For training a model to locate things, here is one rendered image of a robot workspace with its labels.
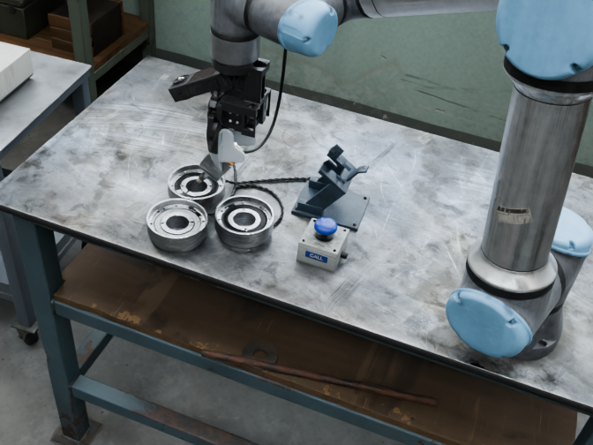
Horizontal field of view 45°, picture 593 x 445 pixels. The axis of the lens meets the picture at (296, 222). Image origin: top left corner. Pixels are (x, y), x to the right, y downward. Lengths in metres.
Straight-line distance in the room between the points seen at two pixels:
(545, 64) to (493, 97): 2.10
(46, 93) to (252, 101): 0.88
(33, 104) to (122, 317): 0.63
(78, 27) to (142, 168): 1.39
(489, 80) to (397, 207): 1.49
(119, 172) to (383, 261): 0.54
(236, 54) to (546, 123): 0.47
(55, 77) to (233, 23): 0.99
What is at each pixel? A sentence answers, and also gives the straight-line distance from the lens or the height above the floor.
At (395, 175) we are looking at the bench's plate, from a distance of 1.49.
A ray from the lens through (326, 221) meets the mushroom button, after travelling 1.23.
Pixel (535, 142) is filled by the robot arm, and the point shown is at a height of 1.24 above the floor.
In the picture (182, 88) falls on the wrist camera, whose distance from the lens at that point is 1.19.
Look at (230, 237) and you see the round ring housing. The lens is 1.26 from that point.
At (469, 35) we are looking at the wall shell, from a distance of 2.78.
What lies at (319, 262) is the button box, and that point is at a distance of 1.24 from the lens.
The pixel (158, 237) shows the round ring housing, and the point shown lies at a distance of 1.25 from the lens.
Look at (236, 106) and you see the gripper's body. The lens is 1.14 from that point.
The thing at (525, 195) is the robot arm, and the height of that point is 1.17.
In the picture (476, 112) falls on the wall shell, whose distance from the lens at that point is 2.91.
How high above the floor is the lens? 1.68
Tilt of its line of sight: 41 degrees down
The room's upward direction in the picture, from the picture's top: 6 degrees clockwise
